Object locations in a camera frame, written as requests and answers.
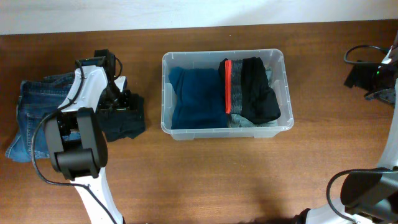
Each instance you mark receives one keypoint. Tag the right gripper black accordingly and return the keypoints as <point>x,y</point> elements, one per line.
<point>356,76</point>

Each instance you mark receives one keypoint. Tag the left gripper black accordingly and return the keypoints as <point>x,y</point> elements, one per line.
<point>122,104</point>

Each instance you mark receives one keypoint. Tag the black garment white logo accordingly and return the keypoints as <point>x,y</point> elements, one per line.
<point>125,121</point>

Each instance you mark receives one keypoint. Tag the dark blue jeans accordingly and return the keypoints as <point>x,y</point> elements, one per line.
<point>37,99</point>

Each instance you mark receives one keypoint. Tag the teal blue shirt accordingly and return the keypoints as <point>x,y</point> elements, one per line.
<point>200,99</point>

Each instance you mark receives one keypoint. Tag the black shorts red grey waistband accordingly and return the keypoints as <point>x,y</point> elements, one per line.
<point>225,66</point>

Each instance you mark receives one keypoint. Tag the light blue jeans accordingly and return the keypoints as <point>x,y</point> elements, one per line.
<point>248,121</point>

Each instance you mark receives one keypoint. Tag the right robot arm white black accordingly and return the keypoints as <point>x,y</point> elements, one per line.
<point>365,195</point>

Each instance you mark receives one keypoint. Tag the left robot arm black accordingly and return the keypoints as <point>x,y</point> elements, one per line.
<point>77,147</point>

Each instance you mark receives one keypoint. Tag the clear plastic storage bin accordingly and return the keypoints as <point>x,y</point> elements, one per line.
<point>272,58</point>

